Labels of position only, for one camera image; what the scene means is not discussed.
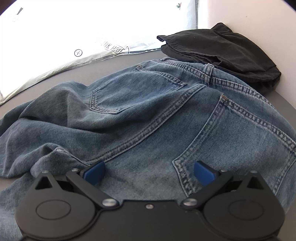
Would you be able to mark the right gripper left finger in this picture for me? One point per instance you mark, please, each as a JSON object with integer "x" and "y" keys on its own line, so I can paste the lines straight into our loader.
{"x": 85, "y": 180}

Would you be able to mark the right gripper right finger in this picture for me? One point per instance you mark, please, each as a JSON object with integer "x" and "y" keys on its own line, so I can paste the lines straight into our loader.
{"x": 212, "y": 180}

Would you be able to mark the blue denim jeans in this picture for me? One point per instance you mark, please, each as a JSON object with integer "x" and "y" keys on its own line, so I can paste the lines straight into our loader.
{"x": 150, "y": 124}

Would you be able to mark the folded black garment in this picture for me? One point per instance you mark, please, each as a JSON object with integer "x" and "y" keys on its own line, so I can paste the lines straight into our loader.
{"x": 226, "y": 50}

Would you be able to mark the white printed carrot curtain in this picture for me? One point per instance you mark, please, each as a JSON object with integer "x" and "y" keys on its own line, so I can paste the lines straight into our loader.
{"x": 42, "y": 38}

